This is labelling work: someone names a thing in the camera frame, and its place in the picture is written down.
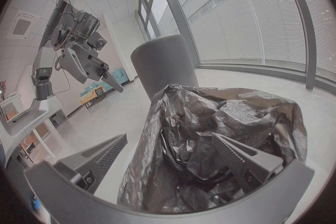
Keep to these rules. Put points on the black plastic bag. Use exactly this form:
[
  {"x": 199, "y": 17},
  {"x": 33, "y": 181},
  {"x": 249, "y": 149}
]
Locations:
[{"x": 183, "y": 123}]

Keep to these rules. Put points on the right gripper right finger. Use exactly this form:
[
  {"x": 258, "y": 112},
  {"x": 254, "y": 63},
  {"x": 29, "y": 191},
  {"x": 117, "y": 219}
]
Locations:
[{"x": 252, "y": 165}]

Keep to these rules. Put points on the dark grey round chair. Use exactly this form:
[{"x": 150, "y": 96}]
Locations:
[{"x": 162, "y": 65}]

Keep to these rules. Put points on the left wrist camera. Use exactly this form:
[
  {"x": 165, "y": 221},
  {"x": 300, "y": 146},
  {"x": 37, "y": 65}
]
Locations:
[{"x": 99, "y": 42}]

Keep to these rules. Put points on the low table with yellow top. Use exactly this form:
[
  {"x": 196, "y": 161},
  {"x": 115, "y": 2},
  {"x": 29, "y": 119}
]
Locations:
[{"x": 90, "y": 98}]

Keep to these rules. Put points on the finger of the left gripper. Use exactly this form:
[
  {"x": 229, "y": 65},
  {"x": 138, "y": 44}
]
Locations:
[{"x": 112, "y": 82}]

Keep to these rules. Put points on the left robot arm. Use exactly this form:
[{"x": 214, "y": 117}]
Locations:
[{"x": 86, "y": 23}]

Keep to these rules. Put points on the window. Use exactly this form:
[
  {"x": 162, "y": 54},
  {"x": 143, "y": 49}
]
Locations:
[{"x": 236, "y": 20}]

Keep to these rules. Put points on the blue-green sofa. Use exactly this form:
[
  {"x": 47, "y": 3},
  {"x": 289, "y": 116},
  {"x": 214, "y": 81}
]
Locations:
[{"x": 121, "y": 75}]

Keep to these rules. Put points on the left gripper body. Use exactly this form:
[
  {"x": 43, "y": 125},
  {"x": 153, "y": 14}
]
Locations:
[{"x": 78, "y": 65}]

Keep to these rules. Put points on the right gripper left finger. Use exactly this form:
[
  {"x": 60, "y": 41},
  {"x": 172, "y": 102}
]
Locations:
[{"x": 105, "y": 154}]

